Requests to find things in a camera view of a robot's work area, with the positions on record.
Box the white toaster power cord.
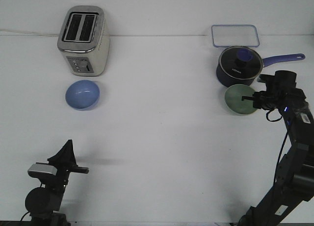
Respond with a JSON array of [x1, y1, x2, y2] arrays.
[[0, 27, 61, 37]]

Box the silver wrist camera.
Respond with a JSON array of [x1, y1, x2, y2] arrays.
[[27, 163, 57, 177], [257, 74, 275, 84]]

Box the green bowl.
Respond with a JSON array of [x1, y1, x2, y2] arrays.
[[224, 84, 257, 115]]

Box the silver two-slot toaster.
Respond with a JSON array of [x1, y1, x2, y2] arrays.
[[57, 5, 110, 77]]

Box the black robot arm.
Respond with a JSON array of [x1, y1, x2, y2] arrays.
[[25, 139, 89, 226], [238, 70, 314, 226]]

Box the glass pot lid blue knob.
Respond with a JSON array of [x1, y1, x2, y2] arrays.
[[218, 46, 263, 80]]

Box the dark blue saucepan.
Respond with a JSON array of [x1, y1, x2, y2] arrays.
[[216, 53, 306, 87]]

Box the blue bowl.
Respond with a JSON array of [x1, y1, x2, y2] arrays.
[[65, 80, 100, 111]]

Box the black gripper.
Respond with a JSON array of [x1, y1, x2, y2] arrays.
[[241, 70, 306, 111], [40, 139, 89, 194]]

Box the clear blue-rimmed container lid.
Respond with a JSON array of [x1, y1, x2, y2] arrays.
[[211, 25, 260, 48]]

